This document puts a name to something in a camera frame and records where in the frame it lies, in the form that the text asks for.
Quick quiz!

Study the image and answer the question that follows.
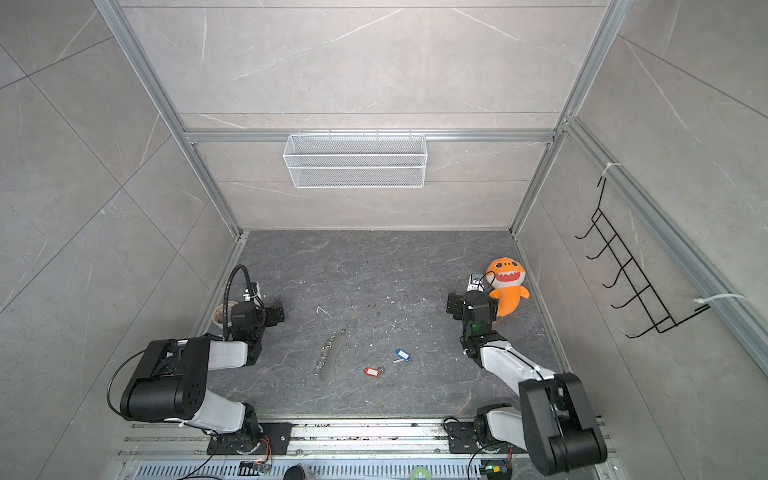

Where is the masking tape roll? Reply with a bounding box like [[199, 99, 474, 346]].
[[212, 301, 237, 329]]

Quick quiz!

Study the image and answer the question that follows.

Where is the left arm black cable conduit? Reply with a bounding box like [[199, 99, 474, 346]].
[[222, 264, 253, 342]]

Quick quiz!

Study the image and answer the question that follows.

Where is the blue key tag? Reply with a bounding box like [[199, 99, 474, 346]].
[[394, 349, 411, 363]]

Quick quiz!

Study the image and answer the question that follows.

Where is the orange shark plush toy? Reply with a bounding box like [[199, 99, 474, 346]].
[[485, 257, 530, 319]]

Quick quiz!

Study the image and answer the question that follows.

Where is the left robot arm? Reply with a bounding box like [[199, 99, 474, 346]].
[[113, 301, 285, 454]]

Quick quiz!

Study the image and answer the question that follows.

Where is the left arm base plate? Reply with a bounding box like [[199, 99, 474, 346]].
[[206, 422, 293, 456]]

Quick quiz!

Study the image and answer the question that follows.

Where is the black wire hook rack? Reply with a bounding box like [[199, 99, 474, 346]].
[[574, 177, 711, 340]]

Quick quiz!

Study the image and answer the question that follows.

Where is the red key tag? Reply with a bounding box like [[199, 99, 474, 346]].
[[363, 367, 383, 378]]

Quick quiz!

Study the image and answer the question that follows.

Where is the white wire mesh basket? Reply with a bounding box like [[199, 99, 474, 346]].
[[283, 133, 428, 189]]

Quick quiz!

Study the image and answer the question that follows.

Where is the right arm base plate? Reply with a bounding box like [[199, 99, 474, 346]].
[[441, 415, 527, 454]]

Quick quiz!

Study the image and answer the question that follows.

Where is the aluminium mounting rail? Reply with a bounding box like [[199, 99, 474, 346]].
[[113, 416, 619, 480]]

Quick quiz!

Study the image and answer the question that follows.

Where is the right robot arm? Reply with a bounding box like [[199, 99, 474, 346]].
[[446, 290, 608, 476]]

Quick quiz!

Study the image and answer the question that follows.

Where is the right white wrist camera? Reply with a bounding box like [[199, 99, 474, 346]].
[[467, 273, 485, 291]]

